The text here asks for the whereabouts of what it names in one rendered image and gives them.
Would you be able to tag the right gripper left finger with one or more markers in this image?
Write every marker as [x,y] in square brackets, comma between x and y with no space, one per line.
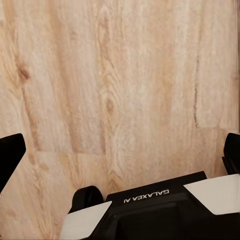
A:
[12,149]

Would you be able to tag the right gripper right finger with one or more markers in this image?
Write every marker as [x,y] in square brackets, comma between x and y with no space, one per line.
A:
[232,149]

